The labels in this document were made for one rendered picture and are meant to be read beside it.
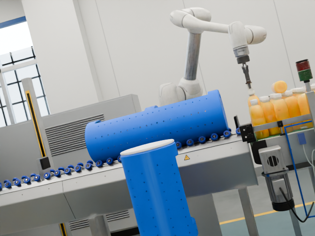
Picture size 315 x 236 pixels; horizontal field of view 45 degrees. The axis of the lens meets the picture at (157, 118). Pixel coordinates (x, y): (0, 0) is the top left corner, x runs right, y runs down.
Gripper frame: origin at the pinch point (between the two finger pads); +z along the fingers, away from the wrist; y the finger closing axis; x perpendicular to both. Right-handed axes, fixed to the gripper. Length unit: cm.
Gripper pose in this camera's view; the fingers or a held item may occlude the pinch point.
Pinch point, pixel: (250, 89)
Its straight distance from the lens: 235.0
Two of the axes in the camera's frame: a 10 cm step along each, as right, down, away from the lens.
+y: -2.3, 0.7, -9.7
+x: 9.4, -2.2, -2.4
